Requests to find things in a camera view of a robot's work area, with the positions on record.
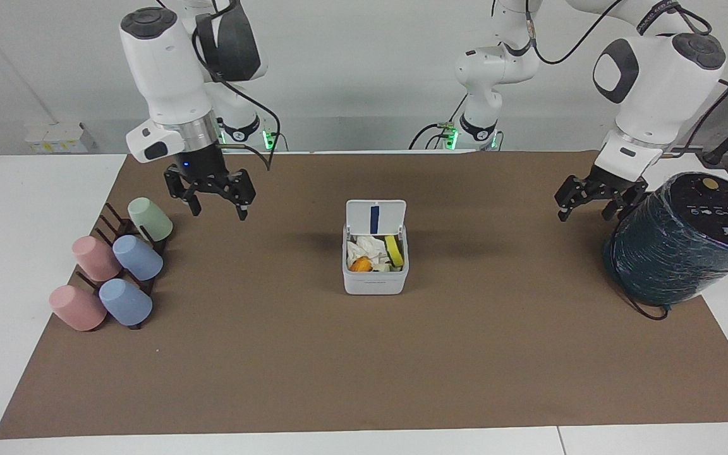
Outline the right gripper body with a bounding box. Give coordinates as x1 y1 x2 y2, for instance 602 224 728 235
176 143 231 189

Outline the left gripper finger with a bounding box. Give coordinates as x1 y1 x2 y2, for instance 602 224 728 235
601 186 646 222
554 174 599 222

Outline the white box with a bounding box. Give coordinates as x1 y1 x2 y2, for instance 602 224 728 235
24 121 99 155

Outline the black cable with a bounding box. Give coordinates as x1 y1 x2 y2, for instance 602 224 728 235
408 94 469 151
191 0 282 172
616 272 672 321
489 0 713 66

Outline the yellow sponge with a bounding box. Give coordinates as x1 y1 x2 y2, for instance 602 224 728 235
384 235 405 268

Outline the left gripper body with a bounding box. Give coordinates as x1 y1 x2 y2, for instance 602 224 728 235
588 165 649 198

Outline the dark brown cup rack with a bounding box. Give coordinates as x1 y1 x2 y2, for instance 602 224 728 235
73 202 173 331

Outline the dark round trash bin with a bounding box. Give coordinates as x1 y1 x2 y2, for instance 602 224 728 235
602 171 728 308

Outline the blue cup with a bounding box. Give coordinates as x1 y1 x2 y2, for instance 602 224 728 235
112 234 164 282
99 278 154 327

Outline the crumpled white paper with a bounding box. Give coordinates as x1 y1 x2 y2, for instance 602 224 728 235
346 235 391 270

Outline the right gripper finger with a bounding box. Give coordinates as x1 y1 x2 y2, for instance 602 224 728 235
164 169 204 217
212 169 257 222

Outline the small white lidded bin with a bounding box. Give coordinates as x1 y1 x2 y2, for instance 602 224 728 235
341 199 410 296

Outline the green cup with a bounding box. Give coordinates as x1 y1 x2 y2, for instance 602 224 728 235
127 197 174 243

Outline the pink cup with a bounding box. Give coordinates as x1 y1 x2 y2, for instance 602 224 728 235
72 236 123 282
49 284 107 332

